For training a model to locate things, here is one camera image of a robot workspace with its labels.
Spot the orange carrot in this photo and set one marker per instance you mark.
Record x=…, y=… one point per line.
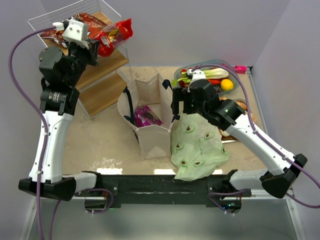
x=215, y=82

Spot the clear teal produce container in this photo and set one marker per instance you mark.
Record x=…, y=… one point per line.
x=211, y=62

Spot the white wire wooden shelf rack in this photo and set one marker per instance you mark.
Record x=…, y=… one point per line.
x=100, y=86

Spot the beige canvas tote bag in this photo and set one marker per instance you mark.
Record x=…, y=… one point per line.
x=154, y=141

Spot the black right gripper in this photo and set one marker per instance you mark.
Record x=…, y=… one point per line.
x=180, y=97

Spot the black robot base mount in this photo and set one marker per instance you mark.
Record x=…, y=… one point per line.
x=118, y=190

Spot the purple snack bag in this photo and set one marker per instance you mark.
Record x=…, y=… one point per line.
x=144, y=117

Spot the yellow lemon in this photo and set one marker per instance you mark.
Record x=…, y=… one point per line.
x=226, y=84

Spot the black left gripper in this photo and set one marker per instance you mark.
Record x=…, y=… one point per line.
x=92, y=50

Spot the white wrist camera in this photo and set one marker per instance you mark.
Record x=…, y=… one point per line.
x=195, y=75
x=76, y=32

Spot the pink plastic clip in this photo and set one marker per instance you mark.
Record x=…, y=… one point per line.
x=240, y=69

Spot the brown chip bag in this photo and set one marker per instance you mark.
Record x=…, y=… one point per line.
x=94, y=27

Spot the red snack bag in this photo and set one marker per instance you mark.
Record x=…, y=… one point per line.
x=112, y=36

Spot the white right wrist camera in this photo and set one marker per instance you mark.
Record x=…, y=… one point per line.
x=195, y=75

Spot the green white leek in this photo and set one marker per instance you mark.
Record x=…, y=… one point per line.
x=214, y=73

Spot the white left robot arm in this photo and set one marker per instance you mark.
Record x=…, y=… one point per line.
x=61, y=73

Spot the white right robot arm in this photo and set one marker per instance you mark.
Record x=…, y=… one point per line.
x=282, y=166

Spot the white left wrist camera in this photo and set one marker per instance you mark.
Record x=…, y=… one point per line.
x=76, y=32

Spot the green avocado print bag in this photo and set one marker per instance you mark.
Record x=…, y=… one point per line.
x=197, y=148

